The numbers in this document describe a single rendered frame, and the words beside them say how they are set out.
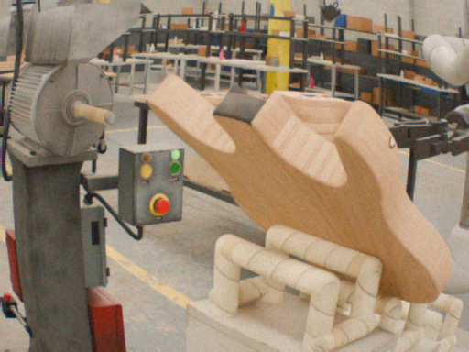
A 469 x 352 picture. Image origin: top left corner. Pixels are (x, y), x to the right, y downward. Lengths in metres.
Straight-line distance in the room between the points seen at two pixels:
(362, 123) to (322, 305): 0.24
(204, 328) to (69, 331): 1.20
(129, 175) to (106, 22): 0.58
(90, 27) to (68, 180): 0.65
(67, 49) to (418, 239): 0.88
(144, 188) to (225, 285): 0.98
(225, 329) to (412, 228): 0.28
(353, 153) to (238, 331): 0.33
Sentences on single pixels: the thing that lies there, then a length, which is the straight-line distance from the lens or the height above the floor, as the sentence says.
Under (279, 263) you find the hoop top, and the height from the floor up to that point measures 1.21.
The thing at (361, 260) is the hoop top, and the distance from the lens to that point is 0.79.
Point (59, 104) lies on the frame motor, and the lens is 1.66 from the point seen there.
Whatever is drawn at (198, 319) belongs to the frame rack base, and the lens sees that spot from 0.89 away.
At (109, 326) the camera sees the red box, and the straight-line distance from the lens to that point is 2.08.
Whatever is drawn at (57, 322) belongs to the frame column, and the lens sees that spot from 2.01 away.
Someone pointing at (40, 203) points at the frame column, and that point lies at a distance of 1.86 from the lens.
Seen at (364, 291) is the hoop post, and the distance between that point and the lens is 0.80.
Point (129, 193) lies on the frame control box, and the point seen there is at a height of 1.01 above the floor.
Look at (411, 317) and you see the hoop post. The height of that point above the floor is 1.08.
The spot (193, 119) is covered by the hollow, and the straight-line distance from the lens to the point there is 0.81.
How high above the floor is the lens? 1.47
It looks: 13 degrees down
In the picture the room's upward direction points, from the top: 3 degrees clockwise
